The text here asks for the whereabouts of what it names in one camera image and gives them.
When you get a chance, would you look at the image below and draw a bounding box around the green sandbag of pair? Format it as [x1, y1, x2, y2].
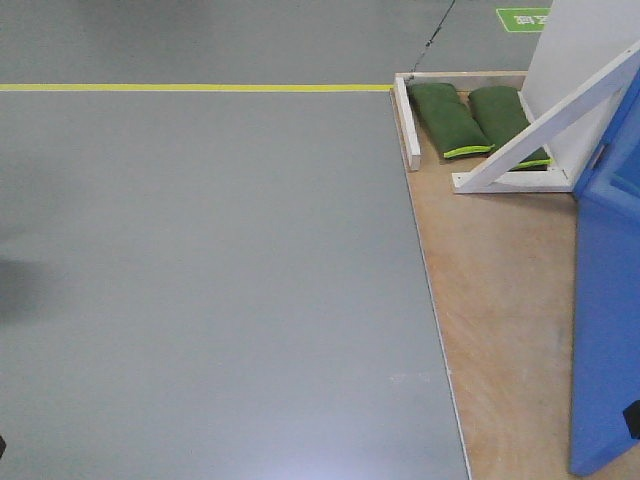
[468, 86, 530, 153]
[408, 83, 494, 160]

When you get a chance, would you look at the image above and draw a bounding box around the black cable on floor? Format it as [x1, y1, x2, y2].
[408, 0, 459, 81]

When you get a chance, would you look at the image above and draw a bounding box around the white base frame bar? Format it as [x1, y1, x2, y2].
[390, 70, 527, 172]

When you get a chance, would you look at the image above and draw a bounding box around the large plywood platform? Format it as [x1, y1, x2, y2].
[408, 115, 639, 479]

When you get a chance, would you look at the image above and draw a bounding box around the green floor sign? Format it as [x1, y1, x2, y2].
[496, 7, 550, 33]

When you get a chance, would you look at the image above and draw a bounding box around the green sandbag left of pair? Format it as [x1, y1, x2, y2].
[408, 83, 494, 160]

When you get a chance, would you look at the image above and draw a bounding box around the white triangular support brace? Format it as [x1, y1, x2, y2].
[451, 43, 639, 194]

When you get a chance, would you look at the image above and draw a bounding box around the white wall panel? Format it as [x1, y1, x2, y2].
[522, 0, 639, 191]

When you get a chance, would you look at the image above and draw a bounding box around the black robot part right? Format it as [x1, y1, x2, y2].
[623, 400, 640, 440]

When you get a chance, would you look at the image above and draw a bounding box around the blue door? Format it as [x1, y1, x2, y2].
[569, 81, 639, 476]

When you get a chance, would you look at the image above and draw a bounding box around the green sandbag right of pair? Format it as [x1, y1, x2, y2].
[468, 86, 530, 153]

